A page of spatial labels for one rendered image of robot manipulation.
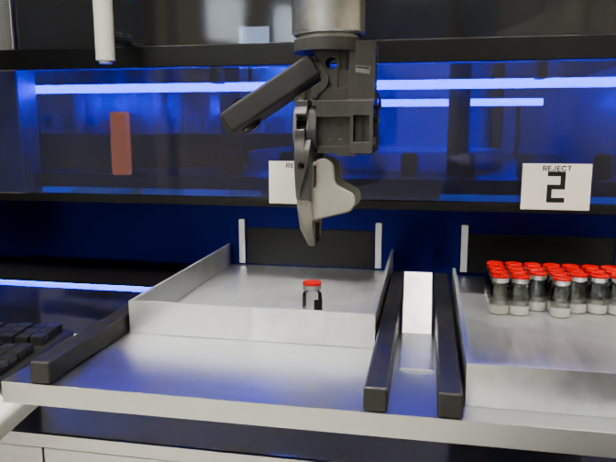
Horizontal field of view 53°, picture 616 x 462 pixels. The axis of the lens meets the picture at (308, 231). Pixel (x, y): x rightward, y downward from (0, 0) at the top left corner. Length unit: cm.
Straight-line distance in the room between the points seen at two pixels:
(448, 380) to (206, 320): 27
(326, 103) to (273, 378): 27
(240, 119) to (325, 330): 23
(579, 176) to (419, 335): 33
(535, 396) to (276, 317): 26
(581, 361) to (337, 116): 33
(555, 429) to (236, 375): 26
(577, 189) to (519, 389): 41
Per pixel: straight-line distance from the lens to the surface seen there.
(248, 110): 66
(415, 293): 68
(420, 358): 60
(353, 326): 62
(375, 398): 49
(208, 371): 58
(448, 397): 49
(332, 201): 64
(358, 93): 64
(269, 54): 88
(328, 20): 63
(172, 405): 54
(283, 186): 87
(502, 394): 52
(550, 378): 52
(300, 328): 63
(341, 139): 64
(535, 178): 86
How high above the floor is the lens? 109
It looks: 9 degrees down
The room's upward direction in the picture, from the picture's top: straight up
